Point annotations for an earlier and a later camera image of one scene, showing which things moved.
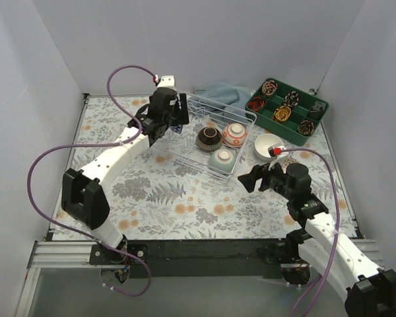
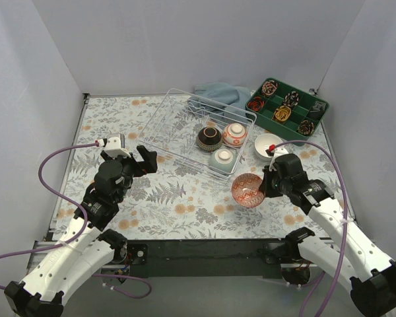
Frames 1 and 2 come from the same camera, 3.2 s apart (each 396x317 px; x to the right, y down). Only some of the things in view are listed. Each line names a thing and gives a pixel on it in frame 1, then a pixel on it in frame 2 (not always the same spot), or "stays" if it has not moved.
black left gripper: (179, 110) → (134, 164)
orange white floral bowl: (234, 135) stays
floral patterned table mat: (187, 187) stays
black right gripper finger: (249, 180) → (265, 186)
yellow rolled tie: (282, 113) stays
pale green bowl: (222, 160) stays
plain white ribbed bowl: (263, 142) stays
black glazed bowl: (209, 139) stays
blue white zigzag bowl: (177, 129) → (245, 190)
